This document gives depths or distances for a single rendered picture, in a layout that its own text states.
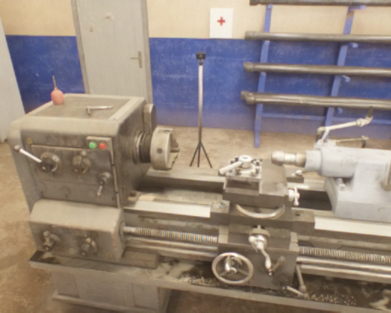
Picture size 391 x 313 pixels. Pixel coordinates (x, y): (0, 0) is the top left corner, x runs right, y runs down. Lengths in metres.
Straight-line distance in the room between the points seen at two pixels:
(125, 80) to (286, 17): 2.47
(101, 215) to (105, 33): 3.60
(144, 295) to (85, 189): 0.83
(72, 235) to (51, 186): 0.30
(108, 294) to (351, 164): 1.71
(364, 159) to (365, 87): 3.25
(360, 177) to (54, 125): 1.61
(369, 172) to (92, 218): 1.50
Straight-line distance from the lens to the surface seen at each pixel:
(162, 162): 1.75
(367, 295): 2.15
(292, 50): 4.69
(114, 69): 5.09
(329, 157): 1.77
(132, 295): 2.27
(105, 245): 1.87
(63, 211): 1.94
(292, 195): 1.63
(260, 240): 1.53
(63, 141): 1.76
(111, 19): 4.98
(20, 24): 5.79
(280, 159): 1.77
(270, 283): 1.83
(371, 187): 1.87
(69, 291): 2.49
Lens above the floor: 1.91
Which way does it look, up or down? 28 degrees down
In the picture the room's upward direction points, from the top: straight up
